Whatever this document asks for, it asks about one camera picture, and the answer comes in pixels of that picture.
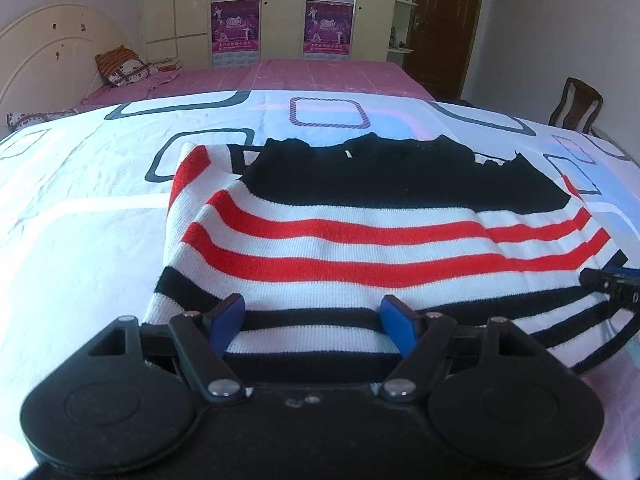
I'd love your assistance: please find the dark wooden chair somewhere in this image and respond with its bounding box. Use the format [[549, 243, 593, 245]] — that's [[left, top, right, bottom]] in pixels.
[[549, 77, 604, 134]]

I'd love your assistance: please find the floral pillow by headboard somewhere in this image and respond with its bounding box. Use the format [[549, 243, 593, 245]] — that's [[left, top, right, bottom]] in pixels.
[[6, 108, 78, 132]]

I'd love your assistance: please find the dark brown wooden door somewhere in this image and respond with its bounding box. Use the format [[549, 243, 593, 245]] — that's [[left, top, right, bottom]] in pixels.
[[404, 0, 482, 102]]

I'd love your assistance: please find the pink bed cover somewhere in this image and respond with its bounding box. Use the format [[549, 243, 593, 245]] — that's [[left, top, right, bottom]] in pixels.
[[76, 60, 433, 112]]

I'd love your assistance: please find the orange striped pillow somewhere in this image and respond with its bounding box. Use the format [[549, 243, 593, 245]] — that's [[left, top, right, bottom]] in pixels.
[[94, 44, 154, 88]]

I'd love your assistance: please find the white patterned bed sheet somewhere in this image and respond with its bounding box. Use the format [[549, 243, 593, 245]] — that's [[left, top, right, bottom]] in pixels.
[[1, 90, 639, 479]]

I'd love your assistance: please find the cream open corner shelf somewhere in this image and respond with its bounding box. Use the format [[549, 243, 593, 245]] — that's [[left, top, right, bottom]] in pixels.
[[387, 0, 418, 67]]

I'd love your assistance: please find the red white black striped sweater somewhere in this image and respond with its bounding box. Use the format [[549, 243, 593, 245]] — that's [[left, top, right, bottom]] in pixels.
[[145, 134, 639, 382]]

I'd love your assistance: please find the cream curved headboard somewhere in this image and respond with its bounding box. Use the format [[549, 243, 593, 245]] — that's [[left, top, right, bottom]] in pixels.
[[1, 3, 131, 133]]

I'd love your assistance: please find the cream wardrobe with posters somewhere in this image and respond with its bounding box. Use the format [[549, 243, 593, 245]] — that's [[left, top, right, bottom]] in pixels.
[[142, 0, 395, 70]]

